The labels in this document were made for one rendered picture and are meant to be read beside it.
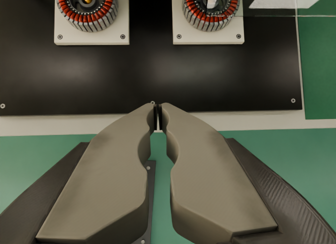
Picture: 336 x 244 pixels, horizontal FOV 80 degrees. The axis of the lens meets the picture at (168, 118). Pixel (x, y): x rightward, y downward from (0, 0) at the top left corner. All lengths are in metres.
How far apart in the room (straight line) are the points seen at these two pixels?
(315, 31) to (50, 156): 1.29
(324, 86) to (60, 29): 0.58
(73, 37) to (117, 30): 0.09
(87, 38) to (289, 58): 0.43
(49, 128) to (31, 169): 0.92
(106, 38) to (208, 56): 0.21
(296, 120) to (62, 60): 0.52
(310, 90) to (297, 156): 0.92
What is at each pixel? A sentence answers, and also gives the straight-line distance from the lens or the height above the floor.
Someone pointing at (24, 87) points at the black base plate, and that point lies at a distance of 0.51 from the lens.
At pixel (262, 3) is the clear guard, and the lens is 0.23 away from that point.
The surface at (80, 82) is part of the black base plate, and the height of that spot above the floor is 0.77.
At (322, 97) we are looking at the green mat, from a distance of 0.58.
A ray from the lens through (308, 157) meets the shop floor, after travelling 1.49.
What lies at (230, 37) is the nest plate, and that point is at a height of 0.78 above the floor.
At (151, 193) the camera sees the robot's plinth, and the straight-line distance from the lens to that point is 1.22.
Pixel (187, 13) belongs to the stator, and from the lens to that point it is 0.45.
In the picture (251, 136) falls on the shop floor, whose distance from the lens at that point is 1.31.
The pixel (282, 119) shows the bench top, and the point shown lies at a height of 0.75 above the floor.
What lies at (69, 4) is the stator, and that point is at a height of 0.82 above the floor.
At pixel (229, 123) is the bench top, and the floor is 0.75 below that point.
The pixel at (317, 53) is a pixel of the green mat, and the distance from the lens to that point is 0.60.
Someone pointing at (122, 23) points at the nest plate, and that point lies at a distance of 0.47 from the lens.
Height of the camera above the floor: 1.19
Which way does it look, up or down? 85 degrees down
